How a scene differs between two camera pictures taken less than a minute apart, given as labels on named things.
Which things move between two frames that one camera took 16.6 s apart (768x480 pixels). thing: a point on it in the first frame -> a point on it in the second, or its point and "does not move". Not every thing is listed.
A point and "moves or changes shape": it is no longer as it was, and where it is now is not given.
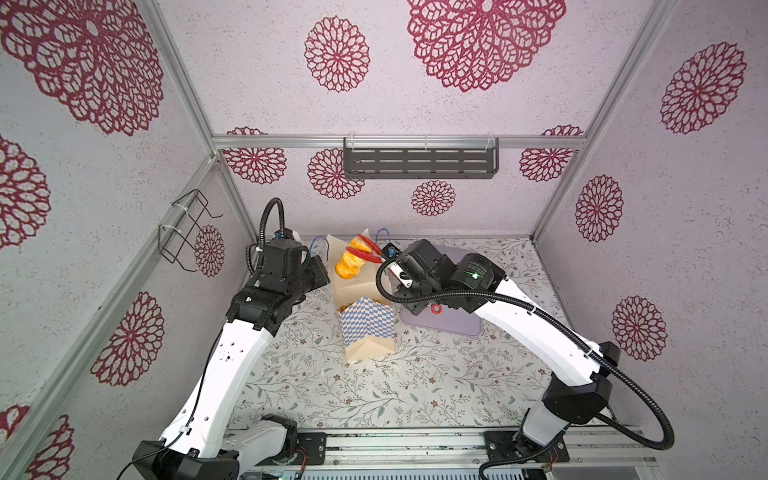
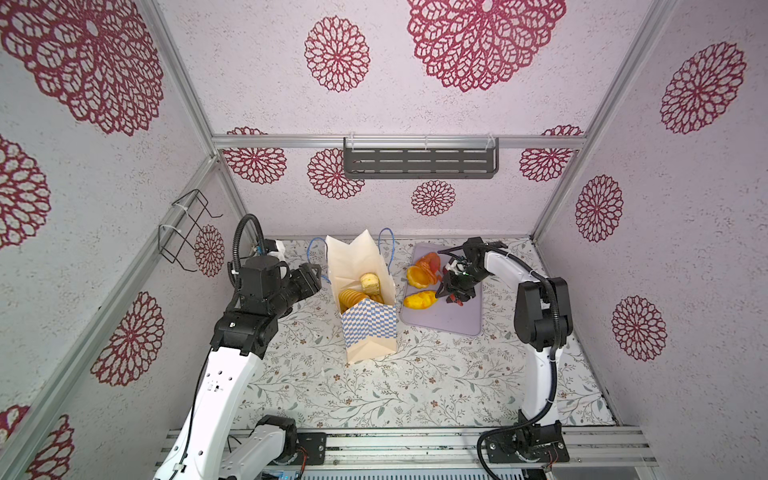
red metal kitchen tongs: [370, 256] moves or changes shape
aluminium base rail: [464, 449] does not move
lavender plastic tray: [439, 319] does not move
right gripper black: [412, 305] -> [448, 281]
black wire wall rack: [173, 241] does not move
